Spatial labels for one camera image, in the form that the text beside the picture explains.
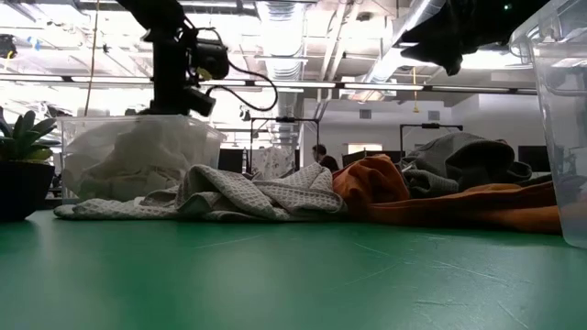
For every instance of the plain white towel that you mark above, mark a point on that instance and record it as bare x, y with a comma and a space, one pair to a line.
137, 151

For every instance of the clear plastic bin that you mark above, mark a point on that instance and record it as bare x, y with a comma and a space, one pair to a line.
91, 128
568, 137

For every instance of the grey waffle towel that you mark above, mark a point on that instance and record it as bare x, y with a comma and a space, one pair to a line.
275, 197

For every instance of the grey white-checked towel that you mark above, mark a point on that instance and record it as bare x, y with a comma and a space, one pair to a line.
431, 183

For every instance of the dark grey towel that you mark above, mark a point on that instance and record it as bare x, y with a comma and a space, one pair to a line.
463, 156

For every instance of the orange towel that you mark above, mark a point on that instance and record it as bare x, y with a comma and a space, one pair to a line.
458, 206

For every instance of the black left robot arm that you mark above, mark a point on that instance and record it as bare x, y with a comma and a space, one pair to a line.
156, 11

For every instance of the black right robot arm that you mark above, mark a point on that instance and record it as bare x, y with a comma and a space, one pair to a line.
518, 18

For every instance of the long ceiling light bar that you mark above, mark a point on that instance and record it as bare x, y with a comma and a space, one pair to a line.
298, 84

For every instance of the patterned white cloth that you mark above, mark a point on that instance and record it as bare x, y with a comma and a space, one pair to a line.
273, 162

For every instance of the green succulent plant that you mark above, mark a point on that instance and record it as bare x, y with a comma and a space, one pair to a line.
23, 137

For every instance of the black ceiling device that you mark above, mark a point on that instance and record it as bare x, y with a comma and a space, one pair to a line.
7, 46

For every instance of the person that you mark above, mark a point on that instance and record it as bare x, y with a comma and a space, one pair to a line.
326, 162

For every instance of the black plant pot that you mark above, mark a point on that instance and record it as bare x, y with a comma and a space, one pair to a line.
23, 192

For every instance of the green table mat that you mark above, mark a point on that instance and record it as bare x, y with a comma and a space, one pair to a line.
293, 284

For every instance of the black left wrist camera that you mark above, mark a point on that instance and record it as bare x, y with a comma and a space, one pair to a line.
213, 57

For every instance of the black metal frame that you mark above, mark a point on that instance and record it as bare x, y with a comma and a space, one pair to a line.
431, 125
284, 119

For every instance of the silver ribbed ceiling duct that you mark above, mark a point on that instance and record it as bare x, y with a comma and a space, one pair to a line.
282, 27

